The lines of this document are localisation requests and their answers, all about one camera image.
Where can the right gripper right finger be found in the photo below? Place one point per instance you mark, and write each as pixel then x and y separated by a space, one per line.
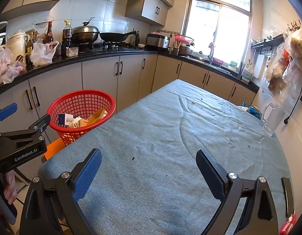
pixel 227 190

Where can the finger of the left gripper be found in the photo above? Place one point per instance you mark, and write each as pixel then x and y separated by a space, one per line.
pixel 8 111

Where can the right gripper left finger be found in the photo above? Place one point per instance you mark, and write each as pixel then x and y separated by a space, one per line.
pixel 73 186

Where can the white blue medicine box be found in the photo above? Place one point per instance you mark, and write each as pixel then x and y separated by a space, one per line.
pixel 66 119

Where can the yellow square lid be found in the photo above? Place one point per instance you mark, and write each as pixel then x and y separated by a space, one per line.
pixel 100 114

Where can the left hand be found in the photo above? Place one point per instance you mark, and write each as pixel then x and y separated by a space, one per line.
pixel 10 192

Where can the orange stool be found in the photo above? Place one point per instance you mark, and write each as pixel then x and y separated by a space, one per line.
pixel 52 149

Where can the red plastic basket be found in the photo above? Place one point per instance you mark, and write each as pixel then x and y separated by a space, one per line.
pixel 83 104

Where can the red snack wrapper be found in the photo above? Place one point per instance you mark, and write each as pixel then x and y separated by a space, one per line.
pixel 288 225

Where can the white plastic bag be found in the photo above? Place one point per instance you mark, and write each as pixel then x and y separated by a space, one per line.
pixel 42 53

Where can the white rice cooker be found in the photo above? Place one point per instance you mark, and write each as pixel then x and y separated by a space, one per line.
pixel 21 45

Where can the grey table cloth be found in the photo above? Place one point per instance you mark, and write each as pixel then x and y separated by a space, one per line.
pixel 148 182

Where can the blue plastic bag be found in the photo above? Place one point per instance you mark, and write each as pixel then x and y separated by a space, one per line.
pixel 254 111

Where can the clear glass pitcher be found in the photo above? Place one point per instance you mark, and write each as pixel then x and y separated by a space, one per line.
pixel 274 118

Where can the dark sauce bottle yellow cap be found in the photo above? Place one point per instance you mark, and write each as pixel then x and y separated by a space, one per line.
pixel 66 37

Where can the steel pot with lid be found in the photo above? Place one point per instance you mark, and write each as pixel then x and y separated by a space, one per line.
pixel 85 33

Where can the black wok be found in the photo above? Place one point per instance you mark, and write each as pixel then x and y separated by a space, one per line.
pixel 115 37

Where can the pink basin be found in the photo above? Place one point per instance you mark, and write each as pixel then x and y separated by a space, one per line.
pixel 183 39

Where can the silver rice cooker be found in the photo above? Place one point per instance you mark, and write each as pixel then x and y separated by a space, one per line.
pixel 157 42

